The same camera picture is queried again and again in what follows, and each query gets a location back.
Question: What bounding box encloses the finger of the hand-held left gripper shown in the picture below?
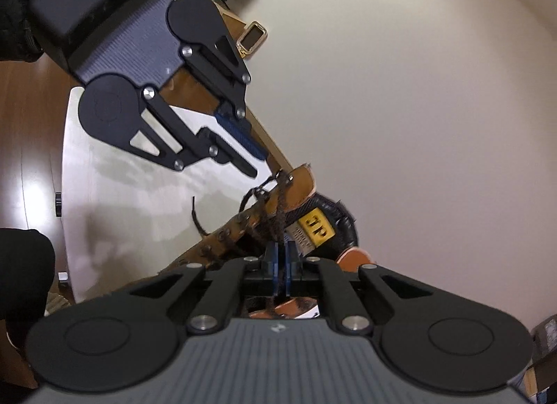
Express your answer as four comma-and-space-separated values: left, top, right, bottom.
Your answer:
178, 32, 268, 162
128, 87, 260, 179

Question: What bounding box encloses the tan leather boot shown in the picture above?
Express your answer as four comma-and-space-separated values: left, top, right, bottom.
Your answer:
157, 163, 379, 322

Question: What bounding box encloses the person's black trouser leg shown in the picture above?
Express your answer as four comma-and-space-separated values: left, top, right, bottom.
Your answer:
0, 228, 56, 322

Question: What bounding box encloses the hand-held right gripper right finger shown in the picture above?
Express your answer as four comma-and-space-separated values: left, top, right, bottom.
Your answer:
284, 241, 434, 335

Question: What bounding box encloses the dark brown shoelace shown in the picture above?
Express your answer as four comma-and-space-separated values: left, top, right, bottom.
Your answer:
189, 169, 294, 300

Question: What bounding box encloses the beige framed small screen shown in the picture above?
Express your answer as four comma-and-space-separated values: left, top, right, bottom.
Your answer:
237, 21, 267, 57

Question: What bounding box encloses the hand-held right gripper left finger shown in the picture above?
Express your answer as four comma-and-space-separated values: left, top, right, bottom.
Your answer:
130, 241, 280, 334

